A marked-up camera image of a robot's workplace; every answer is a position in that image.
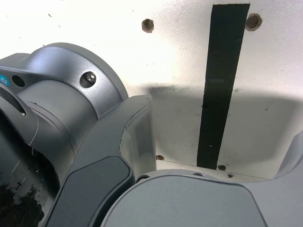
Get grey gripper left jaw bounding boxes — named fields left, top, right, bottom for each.
left=45, top=94, right=157, bottom=227

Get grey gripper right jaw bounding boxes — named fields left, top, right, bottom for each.
left=101, top=131, right=303, bottom=227

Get black tape strip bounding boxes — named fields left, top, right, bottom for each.
left=196, top=3, right=251, bottom=170

